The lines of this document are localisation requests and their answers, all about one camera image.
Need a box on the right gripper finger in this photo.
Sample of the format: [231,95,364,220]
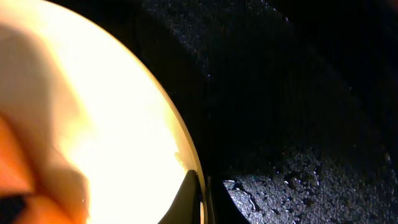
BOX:
[159,170,201,224]

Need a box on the round black serving tray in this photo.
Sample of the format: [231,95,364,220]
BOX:
[61,1,397,223]

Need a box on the yellow plate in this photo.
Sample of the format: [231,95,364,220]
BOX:
[1,1,208,223]

